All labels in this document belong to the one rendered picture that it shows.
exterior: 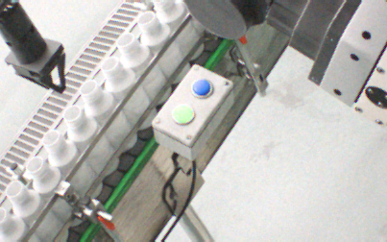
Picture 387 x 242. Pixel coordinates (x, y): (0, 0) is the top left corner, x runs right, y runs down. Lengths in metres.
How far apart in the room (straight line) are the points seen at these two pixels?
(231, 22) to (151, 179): 0.80
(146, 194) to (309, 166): 1.17
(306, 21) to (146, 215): 0.90
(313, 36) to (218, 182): 2.00
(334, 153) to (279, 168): 0.19
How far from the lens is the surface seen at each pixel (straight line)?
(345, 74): 0.87
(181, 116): 1.49
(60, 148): 1.52
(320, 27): 0.86
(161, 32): 1.63
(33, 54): 1.40
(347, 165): 2.73
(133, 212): 1.66
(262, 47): 1.86
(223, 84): 1.52
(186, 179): 1.74
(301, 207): 2.68
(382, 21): 0.85
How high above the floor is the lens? 2.16
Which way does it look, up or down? 45 degrees down
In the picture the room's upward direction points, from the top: 30 degrees counter-clockwise
